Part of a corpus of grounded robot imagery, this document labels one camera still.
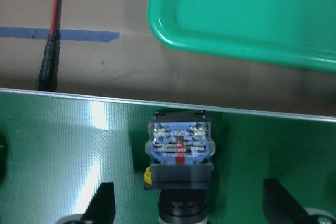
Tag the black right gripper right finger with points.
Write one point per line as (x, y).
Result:
(279, 206)

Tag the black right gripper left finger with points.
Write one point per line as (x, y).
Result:
(101, 208)

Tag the green push button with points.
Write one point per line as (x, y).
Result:
(180, 148)

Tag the green conveyor belt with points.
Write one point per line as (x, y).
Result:
(60, 147)

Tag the green plastic tray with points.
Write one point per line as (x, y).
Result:
(292, 33)

